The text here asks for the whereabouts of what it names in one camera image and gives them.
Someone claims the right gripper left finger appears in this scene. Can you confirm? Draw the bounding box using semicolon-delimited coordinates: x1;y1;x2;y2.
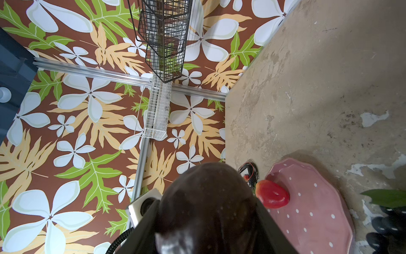
115;198;160;254

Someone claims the black grape bunch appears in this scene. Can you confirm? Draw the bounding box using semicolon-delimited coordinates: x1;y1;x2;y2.
361;189;406;254

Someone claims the pink polka dot plate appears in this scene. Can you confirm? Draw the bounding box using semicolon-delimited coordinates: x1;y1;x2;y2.
266;158;355;254

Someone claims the dark purple mangosteen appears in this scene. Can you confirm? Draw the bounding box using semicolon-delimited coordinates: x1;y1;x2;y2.
155;163;257;254

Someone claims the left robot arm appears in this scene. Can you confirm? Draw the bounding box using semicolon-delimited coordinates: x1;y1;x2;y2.
106;188;162;254

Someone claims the red strawberry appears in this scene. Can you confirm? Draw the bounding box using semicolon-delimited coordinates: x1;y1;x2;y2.
255;180;290;209

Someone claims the black wire basket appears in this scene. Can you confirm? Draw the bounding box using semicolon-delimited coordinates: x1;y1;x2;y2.
133;1;192;83

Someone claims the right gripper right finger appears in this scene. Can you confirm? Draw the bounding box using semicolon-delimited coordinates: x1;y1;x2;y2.
253;198;298;254

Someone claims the white wire basket left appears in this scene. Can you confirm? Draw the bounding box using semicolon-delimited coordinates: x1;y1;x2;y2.
143;74;172;141

